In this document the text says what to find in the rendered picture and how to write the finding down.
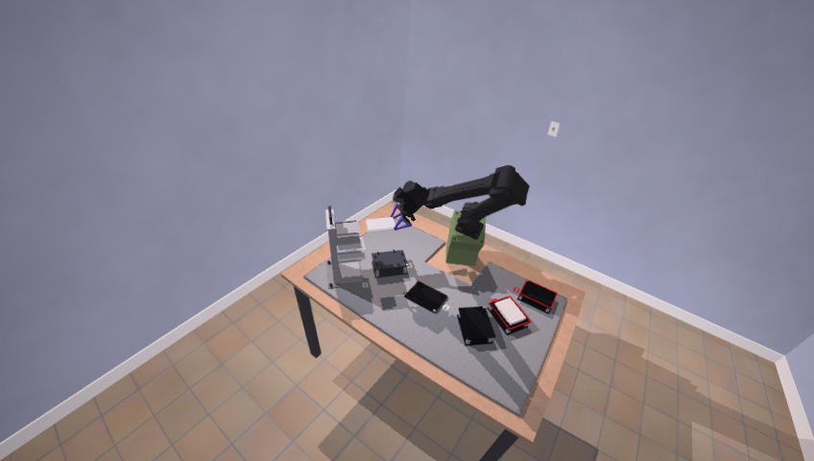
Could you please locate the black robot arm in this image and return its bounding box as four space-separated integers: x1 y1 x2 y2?
393 165 530 239

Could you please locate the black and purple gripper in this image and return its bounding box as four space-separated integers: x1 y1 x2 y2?
391 203 421 231

